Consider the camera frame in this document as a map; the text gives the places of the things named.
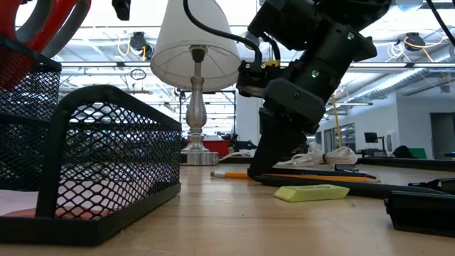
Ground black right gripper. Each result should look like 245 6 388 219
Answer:
247 56 342 178

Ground yellow green eraser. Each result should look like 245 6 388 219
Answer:
273 183 350 203

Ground red handled scissors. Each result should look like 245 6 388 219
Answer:
0 0 92 93

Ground black binder clip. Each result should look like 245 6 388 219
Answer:
407 176 455 196
333 163 360 174
382 190 455 238

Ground black mesh desk organizer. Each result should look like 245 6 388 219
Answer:
0 37 183 247

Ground black background robot gripper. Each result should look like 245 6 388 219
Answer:
222 133 257 152

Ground red plastic bin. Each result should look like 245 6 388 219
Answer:
183 139 230 157

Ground white shade silver table lamp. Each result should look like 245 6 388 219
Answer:
149 0 242 166

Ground black bag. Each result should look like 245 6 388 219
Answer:
392 144 415 159

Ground green panel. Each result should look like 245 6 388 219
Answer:
408 147 427 160

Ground black ceiling cable reel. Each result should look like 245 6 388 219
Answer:
128 31 154 60
404 31 426 51
243 31 262 50

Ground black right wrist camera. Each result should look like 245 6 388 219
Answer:
235 59 284 99

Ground yellow hanging cable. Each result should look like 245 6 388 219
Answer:
330 94 343 149

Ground white bundled lamp cord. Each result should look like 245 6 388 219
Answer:
217 141 358 169

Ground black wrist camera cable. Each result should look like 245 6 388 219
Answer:
182 0 264 67

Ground black aluminium table frame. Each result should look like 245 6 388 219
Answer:
357 157 455 172

